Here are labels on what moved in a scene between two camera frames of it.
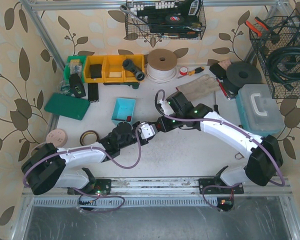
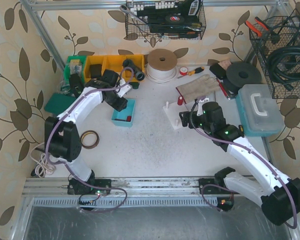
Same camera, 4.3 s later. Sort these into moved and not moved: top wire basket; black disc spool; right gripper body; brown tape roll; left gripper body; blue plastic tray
Moved: right gripper body; left gripper body
Not moved: blue plastic tray; top wire basket; black disc spool; brown tape roll
